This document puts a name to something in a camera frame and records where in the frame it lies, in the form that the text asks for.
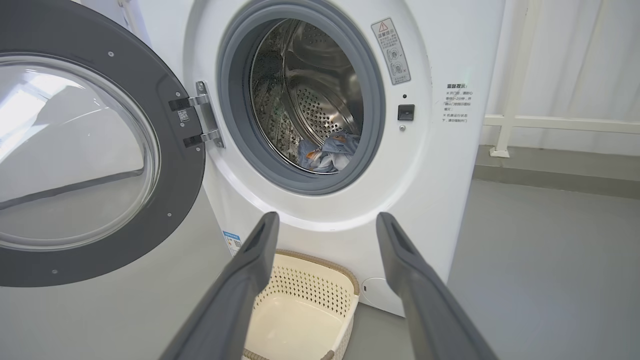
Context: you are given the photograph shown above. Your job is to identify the round white filter cover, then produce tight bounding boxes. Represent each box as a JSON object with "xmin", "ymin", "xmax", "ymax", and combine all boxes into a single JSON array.
[{"xmin": 361, "ymin": 277, "xmax": 397, "ymax": 314}]

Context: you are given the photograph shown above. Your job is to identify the grey warning sticker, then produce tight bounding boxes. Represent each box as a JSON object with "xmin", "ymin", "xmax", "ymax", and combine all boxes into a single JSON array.
[{"xmin": 371, "ymin": 17, "xmax": 412, "ymax": 86}]

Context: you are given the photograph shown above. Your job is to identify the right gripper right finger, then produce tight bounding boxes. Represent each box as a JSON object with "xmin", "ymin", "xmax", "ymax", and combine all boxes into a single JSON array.
[{"xmin": 376, "ymin": 211, "xmax": 498, "ymax": 360}]

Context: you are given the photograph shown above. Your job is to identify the dark round glass washer door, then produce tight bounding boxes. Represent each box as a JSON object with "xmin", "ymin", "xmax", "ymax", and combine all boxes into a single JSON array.
[{"xmin": 0, "ymin": 0, "xmax": 207, "ymax": 288}]

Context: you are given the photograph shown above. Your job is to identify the white front-load washing machine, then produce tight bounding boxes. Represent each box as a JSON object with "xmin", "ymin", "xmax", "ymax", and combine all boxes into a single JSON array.
[{"xmin": 75, "ymin": 0, "xmax": 506, "ymax": 318}]

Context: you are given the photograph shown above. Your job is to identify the metal door hinge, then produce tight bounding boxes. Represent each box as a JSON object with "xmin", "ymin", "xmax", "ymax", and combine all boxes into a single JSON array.
[{"xmin": 168, "ymin": 81, "xmax": 226, "ymax": 149}]

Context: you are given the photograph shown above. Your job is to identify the cream perforated laundry basket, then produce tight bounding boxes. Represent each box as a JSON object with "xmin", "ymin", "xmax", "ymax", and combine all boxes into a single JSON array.
[{"xmin": 242, "ymin": 249, "xmax": 361, "ymax": 360}]

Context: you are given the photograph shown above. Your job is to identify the blue energy label sticker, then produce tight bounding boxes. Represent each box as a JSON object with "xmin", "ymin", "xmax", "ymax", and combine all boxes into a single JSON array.
[{"xmin": 222, "ymin": 230, "xmax": 244, "ymax": 257}]

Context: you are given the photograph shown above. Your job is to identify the white metal railing frame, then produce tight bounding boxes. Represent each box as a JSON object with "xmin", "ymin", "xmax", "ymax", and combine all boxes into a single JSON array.
[{"xmin": 482, "ymin": 0, "xmax": 640, "ymax": 159}]

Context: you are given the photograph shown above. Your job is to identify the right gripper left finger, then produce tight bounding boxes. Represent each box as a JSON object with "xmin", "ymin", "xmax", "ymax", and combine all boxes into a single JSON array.
[{"xmin": 160, "ymin": 211, "xmax": 281, "ymax": 360}]

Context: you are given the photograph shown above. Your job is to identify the blue cartoon print pants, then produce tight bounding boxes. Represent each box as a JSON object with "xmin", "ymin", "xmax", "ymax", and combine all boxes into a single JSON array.
[{"xmin": 320, "ymin": 132, "xmax": 361, "ymax": 173}]

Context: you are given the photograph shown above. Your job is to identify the cream blue orange cartoon garment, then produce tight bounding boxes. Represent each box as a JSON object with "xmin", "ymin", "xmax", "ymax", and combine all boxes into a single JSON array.
[{"xmin": 298, "ymin": 139, "xmax": 337, "ymax": 174}]

